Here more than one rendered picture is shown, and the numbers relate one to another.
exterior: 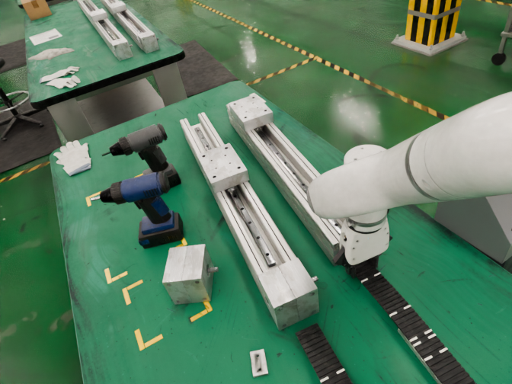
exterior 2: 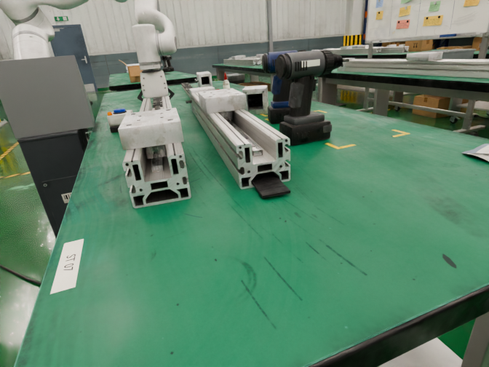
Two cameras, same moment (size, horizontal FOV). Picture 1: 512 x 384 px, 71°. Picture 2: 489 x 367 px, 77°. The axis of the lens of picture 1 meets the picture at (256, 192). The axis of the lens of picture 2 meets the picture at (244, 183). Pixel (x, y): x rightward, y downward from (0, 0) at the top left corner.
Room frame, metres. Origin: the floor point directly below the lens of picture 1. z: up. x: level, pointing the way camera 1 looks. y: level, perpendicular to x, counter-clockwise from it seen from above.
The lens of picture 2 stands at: (1.79, 0.15, 1.02)
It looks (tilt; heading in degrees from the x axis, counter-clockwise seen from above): 24 degrees down; 181
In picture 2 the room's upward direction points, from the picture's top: 5 degrees counter-clockwise
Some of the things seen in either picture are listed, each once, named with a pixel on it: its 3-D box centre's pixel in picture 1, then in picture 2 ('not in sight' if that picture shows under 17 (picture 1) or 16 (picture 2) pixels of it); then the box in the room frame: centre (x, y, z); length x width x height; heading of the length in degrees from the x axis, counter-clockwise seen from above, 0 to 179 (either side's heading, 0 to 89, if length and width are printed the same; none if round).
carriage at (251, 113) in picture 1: (251, 115); (153, 132); (1.17, -0.04, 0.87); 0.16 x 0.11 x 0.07; 14
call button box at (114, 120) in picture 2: not in sight; (124, 120); (0.68, -0.29, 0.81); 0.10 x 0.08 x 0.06; 104
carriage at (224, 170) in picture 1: (222, 170); (221, 104); (0.88, 0.08, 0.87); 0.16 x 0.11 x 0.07; 14
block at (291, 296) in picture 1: (293, 291); (200, 100); (0.45, -0.04, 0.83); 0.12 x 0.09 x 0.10; 104
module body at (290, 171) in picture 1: (281, 161); (158, 129); (0.92, -0.10, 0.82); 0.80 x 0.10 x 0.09; 14
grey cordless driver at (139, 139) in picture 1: (143, 163); (314, 96); (0.98, 0.33, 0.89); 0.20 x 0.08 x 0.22; 110
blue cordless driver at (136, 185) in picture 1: (140, 212); (294, 87); (0.75, 0.32, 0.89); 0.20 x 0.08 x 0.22; 93
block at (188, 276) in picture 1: (194, 273); (252, 100); (0.55, 0.19, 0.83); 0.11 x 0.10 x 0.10; 83
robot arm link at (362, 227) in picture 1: (363, 213); (150, 66); (0.49, -0.21, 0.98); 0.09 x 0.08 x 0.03; 104
